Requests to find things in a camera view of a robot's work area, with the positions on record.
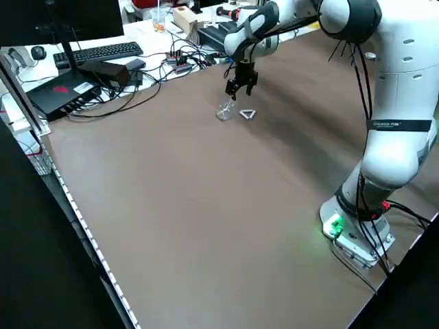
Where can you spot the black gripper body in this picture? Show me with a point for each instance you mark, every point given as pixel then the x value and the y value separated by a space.
pixel 245 73

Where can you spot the clear glass alcohol lamp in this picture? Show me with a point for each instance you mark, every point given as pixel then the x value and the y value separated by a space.
pixel 224 111

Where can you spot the white clay triangle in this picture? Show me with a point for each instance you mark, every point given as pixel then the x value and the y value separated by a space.
pixel 243 115

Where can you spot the black case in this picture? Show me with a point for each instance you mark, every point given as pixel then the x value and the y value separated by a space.
pixel 214 34

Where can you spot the grey usb hub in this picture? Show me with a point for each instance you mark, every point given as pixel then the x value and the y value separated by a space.
pixel 178 61

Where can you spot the red black tool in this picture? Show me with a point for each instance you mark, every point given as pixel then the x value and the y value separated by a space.
pixel 231 13

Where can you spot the clear plastic cup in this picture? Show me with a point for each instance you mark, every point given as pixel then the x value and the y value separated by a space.
pixel 158 20

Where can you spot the white desk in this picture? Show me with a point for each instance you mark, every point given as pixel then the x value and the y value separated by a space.
pixel 144 34

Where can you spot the red object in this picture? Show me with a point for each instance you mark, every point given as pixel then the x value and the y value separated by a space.
pixel 144 3

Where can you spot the dark brown box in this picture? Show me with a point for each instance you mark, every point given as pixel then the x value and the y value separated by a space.
pixel 106 73

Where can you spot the black keyboard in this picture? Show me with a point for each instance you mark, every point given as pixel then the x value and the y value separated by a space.
pixel 99 51

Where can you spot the black monitor stand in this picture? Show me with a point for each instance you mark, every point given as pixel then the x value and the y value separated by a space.
pixel 68 55

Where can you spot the black console red logo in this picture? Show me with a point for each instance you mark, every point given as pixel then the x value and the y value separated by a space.
pixel 58 94

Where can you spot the black monitor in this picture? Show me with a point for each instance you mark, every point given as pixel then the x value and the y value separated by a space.
pixel 61 17

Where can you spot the black computer mouse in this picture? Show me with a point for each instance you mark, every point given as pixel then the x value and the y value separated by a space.
pixel 38 52

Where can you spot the aluminium frame post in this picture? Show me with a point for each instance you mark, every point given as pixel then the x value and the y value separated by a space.
pixel 20 99

